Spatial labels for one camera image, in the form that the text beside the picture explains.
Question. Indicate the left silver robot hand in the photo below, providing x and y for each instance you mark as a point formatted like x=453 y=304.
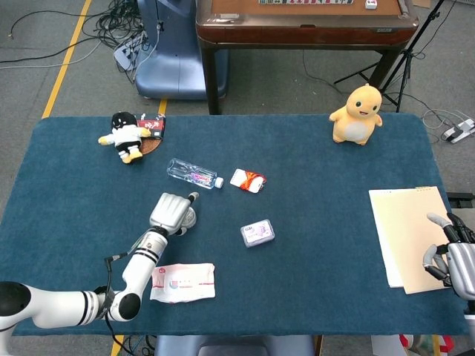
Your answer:
x=170 y=213

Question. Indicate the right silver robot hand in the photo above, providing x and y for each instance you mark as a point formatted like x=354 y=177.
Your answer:
x=462 y=263

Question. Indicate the small round clear container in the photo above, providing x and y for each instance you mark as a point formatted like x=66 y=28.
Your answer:
x=190 y=218

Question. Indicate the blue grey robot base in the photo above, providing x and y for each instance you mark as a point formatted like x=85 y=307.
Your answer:
x=178 y=63

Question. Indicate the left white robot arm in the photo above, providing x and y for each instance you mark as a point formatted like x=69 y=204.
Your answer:
x=55 y=304

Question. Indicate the clear plastic water bottle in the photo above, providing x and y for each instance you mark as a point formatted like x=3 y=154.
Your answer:
x=193 y=174

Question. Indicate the brown woven round coaster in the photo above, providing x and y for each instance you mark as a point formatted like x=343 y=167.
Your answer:
x=151 y=145

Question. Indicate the black white penguin plush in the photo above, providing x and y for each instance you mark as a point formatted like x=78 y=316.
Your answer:
x=124 y=138

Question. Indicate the red black flat box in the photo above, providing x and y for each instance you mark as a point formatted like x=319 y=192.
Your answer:
x=156 y=123

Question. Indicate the yellow dinosaur plush toy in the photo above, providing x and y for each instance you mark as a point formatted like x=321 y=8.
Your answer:
x=357 y=118

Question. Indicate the beige paper sheet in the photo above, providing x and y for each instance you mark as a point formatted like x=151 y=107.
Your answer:
x=412 y=230

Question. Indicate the white pink wet wipes pack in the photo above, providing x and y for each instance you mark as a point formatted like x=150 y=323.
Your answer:
x=185 y=283

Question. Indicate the red white snack packet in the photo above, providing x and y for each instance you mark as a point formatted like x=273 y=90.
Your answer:
x=248 y=181

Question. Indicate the white paper pad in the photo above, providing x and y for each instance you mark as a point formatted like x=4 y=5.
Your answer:
x=380 y=222

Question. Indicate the white grey power strip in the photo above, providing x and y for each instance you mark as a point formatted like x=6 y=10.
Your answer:
x=458 y=131

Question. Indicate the blue grey robot torso base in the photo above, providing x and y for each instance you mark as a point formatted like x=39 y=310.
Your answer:
x=234 y=346

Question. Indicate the white power strip with plugs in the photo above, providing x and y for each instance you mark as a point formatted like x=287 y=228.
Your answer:
x=130 y=52

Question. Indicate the black tripod stand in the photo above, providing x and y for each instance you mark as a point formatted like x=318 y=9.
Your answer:
x=406 y=55

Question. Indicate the brown mahjong table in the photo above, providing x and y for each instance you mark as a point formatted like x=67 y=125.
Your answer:
x=304 y=31

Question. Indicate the row of face-up mahjong tiles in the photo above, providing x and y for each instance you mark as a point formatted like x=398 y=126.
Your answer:
x=304 y=2

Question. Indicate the single white mahjong tile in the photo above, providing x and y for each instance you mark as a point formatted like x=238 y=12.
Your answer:
x=371 y=4

